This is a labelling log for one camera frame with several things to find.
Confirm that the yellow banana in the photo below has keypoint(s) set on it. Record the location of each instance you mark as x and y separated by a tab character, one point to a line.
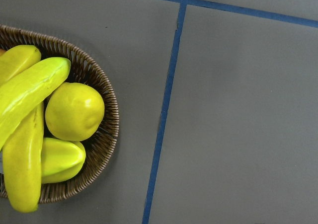
21	94
21	156
16	60

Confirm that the brown wicker basket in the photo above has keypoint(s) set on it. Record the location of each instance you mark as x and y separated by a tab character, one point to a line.
101	146

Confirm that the yellow lemon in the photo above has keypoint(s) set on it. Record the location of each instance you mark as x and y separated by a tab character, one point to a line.
74	112

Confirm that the yellow star fruit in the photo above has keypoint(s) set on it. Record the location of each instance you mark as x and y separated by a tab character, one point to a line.
61	160

